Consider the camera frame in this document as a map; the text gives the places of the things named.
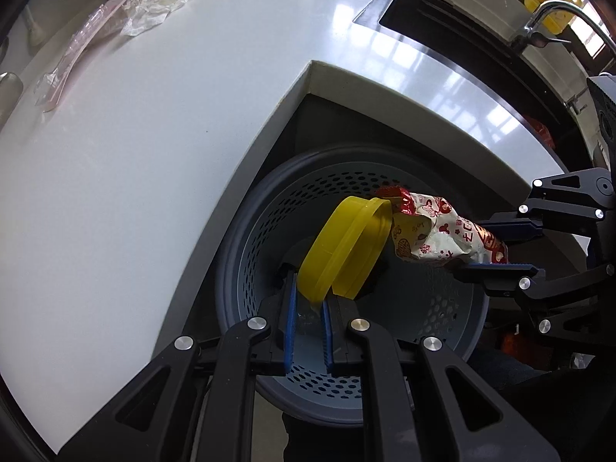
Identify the grey perforated trash bin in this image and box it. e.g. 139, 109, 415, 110
214, 143, 489, 427

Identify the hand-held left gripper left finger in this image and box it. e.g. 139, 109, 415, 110
58, 262, 299, 462

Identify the printed snack wrapper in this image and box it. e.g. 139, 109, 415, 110
375, 187, 509, 269

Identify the yellow plastic lid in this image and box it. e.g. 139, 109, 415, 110
296, 196, 393, 306

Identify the black kitchen sink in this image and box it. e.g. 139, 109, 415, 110
353, 0, 598, 169

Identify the white plastic film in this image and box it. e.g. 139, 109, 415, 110
120, 0, 191, 37

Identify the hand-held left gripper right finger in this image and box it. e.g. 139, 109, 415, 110
321, 293, 561, 462

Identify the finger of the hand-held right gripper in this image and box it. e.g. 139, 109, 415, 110
476, 167, 615, 247
452, 263, 616, 336

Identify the red plastic bag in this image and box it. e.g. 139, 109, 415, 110
522, 114, 559, 150

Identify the pink clear plastic package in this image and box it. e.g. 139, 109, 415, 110
33, 2, 133, 114

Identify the metal faucet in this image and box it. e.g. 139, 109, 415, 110
510, 0, 616, 56

